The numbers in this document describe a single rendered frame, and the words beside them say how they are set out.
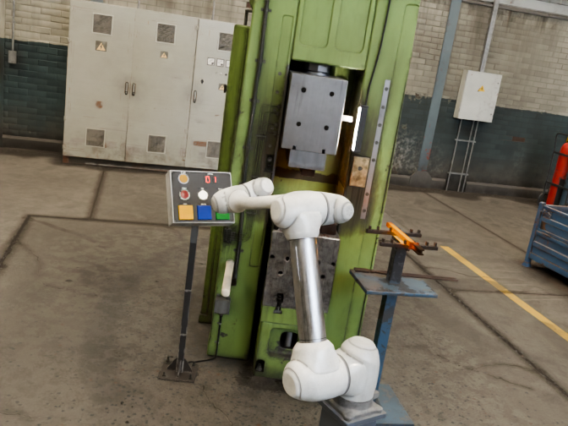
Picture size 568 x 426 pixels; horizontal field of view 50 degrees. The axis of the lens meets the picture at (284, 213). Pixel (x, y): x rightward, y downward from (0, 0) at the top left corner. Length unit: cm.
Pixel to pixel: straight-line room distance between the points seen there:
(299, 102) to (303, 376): 160
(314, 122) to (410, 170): 693
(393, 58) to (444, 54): 664
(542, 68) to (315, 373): 924
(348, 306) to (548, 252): 349
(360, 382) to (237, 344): 162
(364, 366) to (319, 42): 182
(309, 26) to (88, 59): 535
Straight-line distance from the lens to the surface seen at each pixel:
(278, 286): 346
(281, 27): 341
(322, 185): 386
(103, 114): 849
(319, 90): 329
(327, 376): 223
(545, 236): 689
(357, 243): 363
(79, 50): 845
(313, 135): 331
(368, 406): 244
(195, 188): 321
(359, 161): 349
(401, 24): 349
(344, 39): 344
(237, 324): 379
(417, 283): 341
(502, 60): 1060
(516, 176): 1111
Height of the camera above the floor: 188
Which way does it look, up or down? 15 degrees down
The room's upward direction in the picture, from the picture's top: 8 degrees clockwise
